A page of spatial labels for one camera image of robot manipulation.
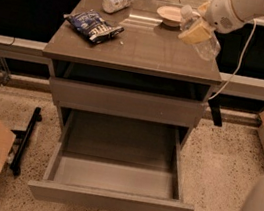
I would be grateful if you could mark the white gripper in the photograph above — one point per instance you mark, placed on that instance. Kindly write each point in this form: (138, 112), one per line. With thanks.
(221, 14)

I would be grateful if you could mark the clear plastic water bottle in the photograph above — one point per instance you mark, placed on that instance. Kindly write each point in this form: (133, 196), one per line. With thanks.
(207, 50)

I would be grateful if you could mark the white lying bottle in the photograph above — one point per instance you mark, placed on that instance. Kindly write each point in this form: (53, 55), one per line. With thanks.
(111, 6)

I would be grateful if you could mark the grey drawer cabinet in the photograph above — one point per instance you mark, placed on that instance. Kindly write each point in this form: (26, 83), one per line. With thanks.
(146, 58)

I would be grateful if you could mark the closed grey top drawer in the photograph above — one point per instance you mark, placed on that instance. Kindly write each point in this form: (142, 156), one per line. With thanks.
(126, 103)

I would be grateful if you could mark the open grey middle drawer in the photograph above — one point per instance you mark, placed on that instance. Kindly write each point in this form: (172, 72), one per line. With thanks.
(116, 164)

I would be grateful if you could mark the white round bowl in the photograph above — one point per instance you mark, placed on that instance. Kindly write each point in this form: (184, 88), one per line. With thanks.
(170, 16)

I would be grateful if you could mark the blue chip bag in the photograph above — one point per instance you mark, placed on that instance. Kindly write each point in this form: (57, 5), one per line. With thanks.
(92, 25)

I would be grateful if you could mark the black metal bar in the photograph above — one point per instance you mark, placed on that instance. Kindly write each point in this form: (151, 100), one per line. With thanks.
(23, 137)

